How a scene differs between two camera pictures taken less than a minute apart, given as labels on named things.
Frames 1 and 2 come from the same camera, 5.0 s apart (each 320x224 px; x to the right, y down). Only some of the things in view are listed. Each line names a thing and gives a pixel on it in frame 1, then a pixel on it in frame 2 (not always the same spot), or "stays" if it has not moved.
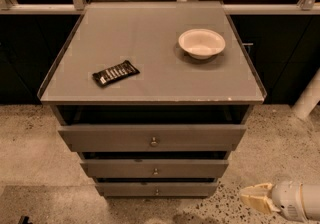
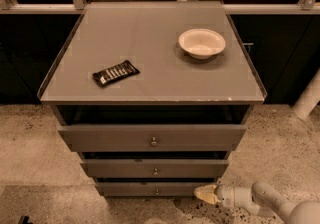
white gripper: (288, 198) to (225, 194)
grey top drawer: (152, 137) stays
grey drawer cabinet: (155, 96) stays
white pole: (308, 100) stays
